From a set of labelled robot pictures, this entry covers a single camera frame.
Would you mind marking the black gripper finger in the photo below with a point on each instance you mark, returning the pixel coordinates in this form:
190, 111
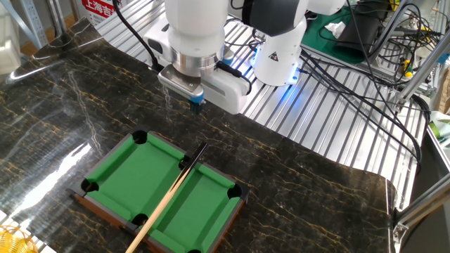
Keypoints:
193, 108
200, 108

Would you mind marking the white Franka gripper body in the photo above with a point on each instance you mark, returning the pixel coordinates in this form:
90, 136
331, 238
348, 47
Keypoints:
228, 95

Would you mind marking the wooden pool cue black butt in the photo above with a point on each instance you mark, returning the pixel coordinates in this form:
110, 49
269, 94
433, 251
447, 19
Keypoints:
168, 195

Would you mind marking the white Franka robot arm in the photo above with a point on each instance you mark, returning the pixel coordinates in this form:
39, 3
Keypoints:
197, 21

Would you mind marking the mini pool table green felt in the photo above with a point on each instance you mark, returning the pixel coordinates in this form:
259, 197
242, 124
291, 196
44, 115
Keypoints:
197, 211

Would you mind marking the green cutting mat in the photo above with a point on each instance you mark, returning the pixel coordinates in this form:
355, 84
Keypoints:
316, 35

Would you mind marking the black marble pattern mat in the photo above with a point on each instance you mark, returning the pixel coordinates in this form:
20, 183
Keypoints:
299, 196

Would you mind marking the white crumpled tissue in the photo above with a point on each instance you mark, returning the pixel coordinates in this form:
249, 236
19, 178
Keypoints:
335, 30

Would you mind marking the red white printed box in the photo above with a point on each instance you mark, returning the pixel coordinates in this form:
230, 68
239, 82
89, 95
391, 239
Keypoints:
102, 8

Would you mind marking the black pouch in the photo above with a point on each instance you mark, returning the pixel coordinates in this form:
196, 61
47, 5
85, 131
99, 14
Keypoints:
365, 31

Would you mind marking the grey metal pipe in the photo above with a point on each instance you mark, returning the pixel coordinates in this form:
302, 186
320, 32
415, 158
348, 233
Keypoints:
390, 28

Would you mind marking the yellow green screwdriver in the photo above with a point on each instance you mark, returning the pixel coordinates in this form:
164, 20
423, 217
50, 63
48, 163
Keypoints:
408, 72

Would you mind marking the grey slotted metal strut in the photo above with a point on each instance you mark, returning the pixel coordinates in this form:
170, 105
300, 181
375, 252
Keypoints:
33, 22

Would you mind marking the grey mount plate blue-tipped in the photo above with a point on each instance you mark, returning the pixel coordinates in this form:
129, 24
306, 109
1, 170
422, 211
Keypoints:
179, 84

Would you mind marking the aluminium frame beam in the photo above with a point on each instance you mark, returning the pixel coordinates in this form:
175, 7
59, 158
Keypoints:
422, 207
422, 72

